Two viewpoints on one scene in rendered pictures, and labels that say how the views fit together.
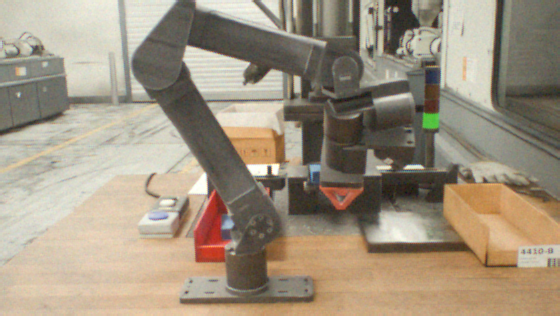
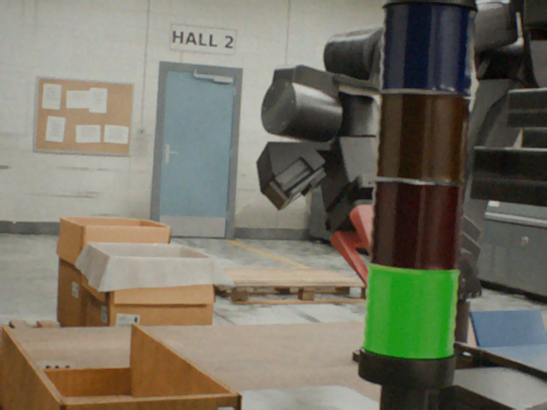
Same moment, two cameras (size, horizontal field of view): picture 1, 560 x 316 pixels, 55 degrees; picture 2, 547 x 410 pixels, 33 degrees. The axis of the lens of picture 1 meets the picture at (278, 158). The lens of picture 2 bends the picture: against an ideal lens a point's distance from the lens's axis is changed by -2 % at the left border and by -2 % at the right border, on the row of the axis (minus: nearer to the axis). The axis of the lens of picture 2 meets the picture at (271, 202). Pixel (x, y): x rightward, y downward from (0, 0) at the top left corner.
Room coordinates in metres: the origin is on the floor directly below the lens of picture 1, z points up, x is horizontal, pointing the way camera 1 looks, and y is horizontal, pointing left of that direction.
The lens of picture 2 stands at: (1.60, -0.59, 1.13)
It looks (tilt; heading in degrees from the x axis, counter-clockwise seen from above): 3 degrees down; 154
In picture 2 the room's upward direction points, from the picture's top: 3 degrees clockwise
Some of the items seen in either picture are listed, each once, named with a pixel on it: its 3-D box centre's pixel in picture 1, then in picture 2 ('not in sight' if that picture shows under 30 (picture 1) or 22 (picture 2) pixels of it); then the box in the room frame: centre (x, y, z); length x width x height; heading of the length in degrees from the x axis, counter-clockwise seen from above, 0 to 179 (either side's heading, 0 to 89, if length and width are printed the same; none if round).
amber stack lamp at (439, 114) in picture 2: (432, 91); (421, 137); (1.29, -0.37, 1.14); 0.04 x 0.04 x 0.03
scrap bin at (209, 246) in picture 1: (236, 221); not in sight; (0.99, 0.09, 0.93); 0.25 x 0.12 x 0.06; 178
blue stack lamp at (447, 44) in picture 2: (432, 76); (426, 52); (1.29, -0.37, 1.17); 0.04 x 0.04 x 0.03
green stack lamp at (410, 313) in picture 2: (430, 120); (410, 307); (1.29, -0.37, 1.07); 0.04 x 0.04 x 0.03
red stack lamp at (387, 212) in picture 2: (431, 105); (416, 224); (1.29, -0.37, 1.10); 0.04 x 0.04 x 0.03
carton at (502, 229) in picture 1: (497, 222); (98, 406); (0.94, -0.40, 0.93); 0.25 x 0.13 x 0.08; 178
